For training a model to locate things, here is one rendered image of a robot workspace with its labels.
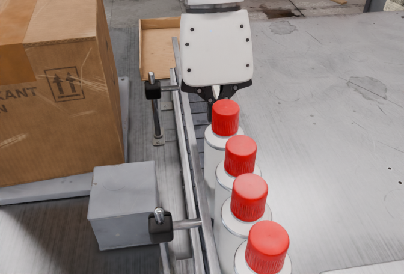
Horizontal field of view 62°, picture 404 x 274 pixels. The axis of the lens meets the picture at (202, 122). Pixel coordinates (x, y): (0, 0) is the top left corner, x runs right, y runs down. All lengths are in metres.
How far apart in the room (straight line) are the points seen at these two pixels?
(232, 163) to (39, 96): 0.32
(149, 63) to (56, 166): 0.44
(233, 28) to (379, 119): 0.50
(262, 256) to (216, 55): 0.28
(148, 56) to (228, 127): 0.64
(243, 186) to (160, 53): 0.75
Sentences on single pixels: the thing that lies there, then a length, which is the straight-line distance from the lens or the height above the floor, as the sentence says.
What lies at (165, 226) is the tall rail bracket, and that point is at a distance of 0.43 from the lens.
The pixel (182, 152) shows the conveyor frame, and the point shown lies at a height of 0.88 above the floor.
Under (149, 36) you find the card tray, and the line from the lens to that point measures 1.12.
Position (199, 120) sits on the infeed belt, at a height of 0.88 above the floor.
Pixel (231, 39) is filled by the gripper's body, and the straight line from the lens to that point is 0.47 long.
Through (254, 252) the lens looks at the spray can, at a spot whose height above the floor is 1.08.
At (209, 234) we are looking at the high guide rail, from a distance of 0.43.
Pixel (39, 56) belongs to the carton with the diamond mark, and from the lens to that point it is 0.52.
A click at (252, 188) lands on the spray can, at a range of 0.32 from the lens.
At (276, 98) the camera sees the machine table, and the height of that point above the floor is 0.83.
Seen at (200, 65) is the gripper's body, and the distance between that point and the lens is 0.47.
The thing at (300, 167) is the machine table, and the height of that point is 0.83.
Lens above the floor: 1.33
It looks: 41 degrees down
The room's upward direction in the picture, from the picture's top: straight up
